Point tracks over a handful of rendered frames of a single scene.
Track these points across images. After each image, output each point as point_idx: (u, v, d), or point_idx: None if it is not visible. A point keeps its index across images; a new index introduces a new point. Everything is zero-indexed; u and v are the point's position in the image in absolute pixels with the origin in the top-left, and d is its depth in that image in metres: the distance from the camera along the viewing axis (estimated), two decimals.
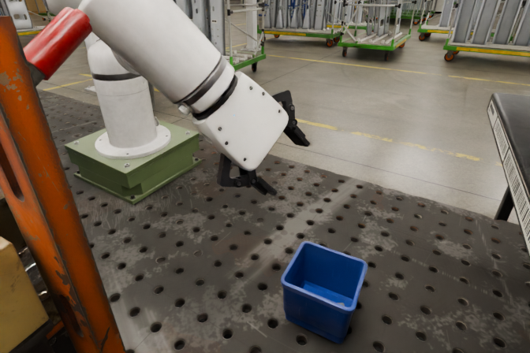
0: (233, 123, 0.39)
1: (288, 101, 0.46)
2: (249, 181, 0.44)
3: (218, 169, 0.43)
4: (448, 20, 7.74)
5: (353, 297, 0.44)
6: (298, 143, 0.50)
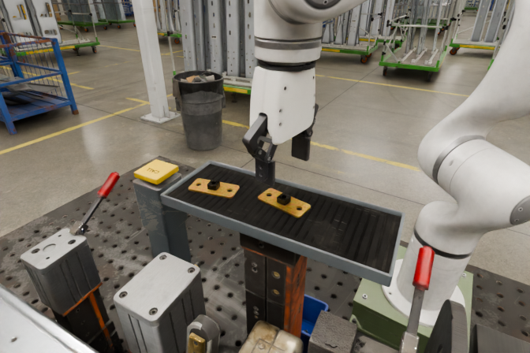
0: None
1: (248, 143, 0.41)
2: None
3: None
4: (480, 35, 7.68)
5: None
6: (266, 176, 0.46)
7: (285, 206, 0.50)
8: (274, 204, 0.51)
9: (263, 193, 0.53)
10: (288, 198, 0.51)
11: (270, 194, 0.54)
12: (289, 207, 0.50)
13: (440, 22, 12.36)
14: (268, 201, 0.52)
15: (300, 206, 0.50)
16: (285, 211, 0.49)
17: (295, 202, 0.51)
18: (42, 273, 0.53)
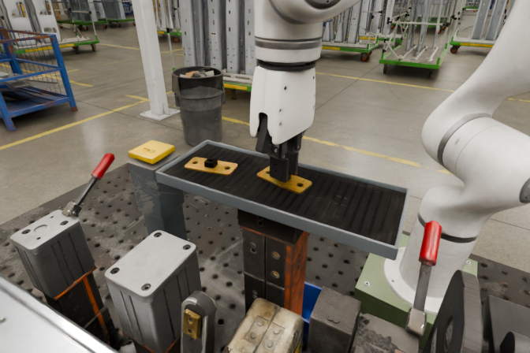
0: None
1: (263, 146, 0.44)
2: (287, 140, 0.50)
3: None
4: (480, 32, 7.66)
5: None
6: (280, 172, 0.48)
7: (285, 182, 0.48)
8: (273, 181, 0.49)
9: (262, 171, 0.51)
10: (288, 174, 0.49)
11: (269, 171, 0.52)
12: (289, 183, 0.48)
13: None
14: (267, 178, 0.50)
15: (300, 182, 0.48)
16: (285, 187, 0.47)
17: (296, 179, 0.49)
18: (32, 253, 0.51)
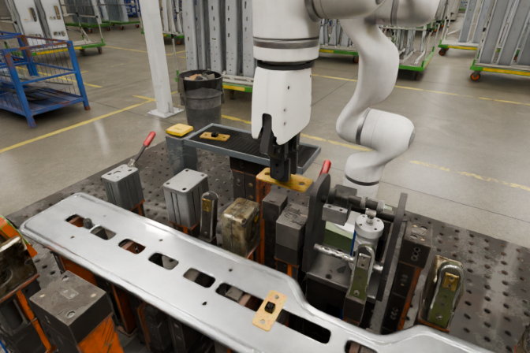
0: None
1: (265, 146, 0.43)
2: None
3: None
4: (468, 35, 8.07)
5: None
6: (281, 173, 0.48)
7: (287, 182, 0.48)
8: (274, 182, 0.49)
9: (260, 172, 0.51)
10: None
11: (267, 172, 0.51)
12: (290, 183, 0.48)
13: None
14: (268, 180, 0.49)
15: (301, 180, 0.49)
16: (288, 187, 0.47)
17: (296, 178, 0.50)
18: (116, 183, 0.92)
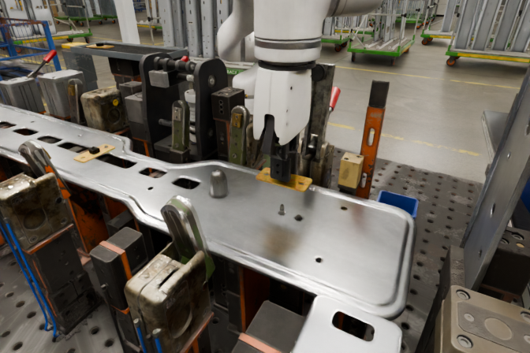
0: None
1: (266, 147, 0.43)
2: None
3: None
4: (449, 25, 8.18)
5: (414, 213, 0.87)
6: (281, 173, 0.48)
7: (287, 182, 0.49)
8: (274, 182, 0.49)
9: (259, 173, 0.51)
10: None
11: (266, 172, 0.51)
12: (290, 183, 0.48)
13: None
14: (268, 180, 0.49)
15: (301, 180, 0.49)
16: (289, 187, 0.47)
17: (296, 177, 0.50)
18: (9, 87, 1.02)
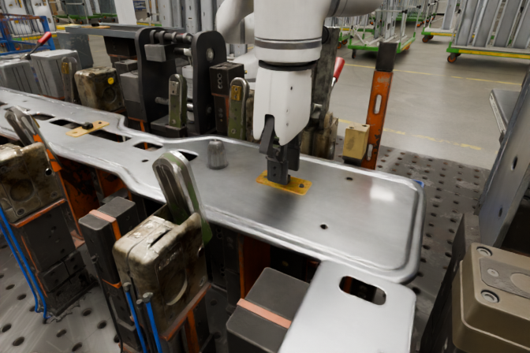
0: None
1: (264, 148, 0.42)
2: None
3: None
4: (450, 23, 8.15)
5: None
6: (278, 176, 0.47)
7: (287, 184, 0.49)
8: (274, 184, 0.49)
9: (259, 176, 0.51)
10: (288, 176, 0.49)
11: (266, 175, 0.52)
12: (290, 186, 0.49)
13: None
14: (267, 182, 0.49)
15: (301, 183, 0.49)
16: (289, 191, 0.48)
17: (295, 180, 0.50)
18: (1, 68, 0.99)
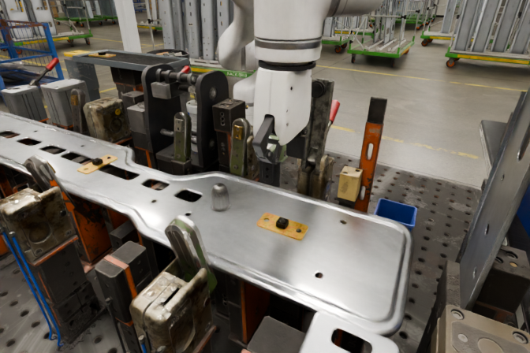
0: None
1: (257, 145, 0.40)
2: None
3: None
4: None
5: (412, 221, 0.88)
6: (271, 177, 0.45)
7: (285, 229, 0.53)
8: (274, 229, 0.53)
9: (260, 219, 0.55)
10: (286, 221, 0.53)
11: (266, 218, 0.56)
12: (289, 230, 0.53)
13: None
14: (267, 227, 0.53)
15: (298, 228, 0.53)
16: (286, 235, 0.52)
17: (292, 224, 0.54)
18: (12, 95, 1.03)
